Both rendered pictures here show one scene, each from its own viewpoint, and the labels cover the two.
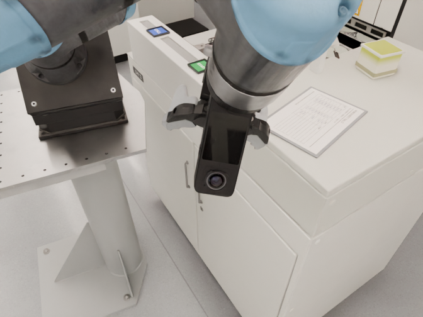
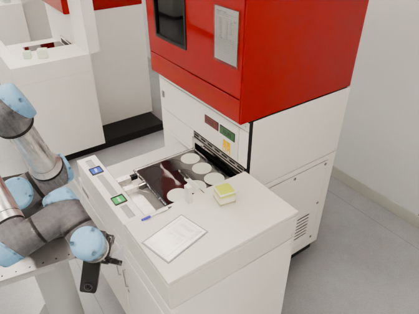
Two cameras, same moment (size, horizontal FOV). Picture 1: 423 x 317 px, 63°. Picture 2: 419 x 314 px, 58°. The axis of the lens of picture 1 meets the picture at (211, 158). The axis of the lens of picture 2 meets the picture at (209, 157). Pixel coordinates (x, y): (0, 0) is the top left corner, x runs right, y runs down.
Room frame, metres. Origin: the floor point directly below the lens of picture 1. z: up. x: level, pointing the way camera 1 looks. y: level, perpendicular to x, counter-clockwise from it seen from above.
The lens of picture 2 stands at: (-0.42, -0.31, 2.02)
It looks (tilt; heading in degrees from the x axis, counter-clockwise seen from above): 34 degrees down; 358
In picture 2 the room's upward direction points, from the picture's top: straight up
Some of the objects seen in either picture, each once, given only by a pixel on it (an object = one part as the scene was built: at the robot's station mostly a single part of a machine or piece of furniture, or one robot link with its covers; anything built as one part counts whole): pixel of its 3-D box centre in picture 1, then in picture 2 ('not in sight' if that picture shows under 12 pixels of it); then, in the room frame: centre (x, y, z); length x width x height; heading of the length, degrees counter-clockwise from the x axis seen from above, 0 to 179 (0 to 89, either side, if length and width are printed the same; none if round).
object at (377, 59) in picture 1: (378, 59); (224, 194); (0.81, -0.42, 1.00); 0.07 x 0.07 x 0.07; 21
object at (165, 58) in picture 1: (180, 70); (109, 197); (0.94, 0.10, 0.89); 0.55 x 0.09 x 0.14; 33
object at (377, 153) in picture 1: (358, 116); (213, 230); (0.71, -0.37, 0.89); 0.62 x 0.35 x 0.14; 123
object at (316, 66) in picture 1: (325, 44); (191, 187); (0.82, -0.29, 1.03); 0.06 x 0.04 x 0.13; 123
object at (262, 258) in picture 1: (260, 175); (178, 262); (0.96, -0.20, 0.41); 0.97 x 0.64 x 0.82; 33
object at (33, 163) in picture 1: (73, 134); (36, 242); (0.80, 0.42, 0.75); 0.45 x 0.44 x 0.13; 113
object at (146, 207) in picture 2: not in sight; (137, 202); (0.93, -0.03, 0.87); 0.36 x 0.08 x 0.03; 33
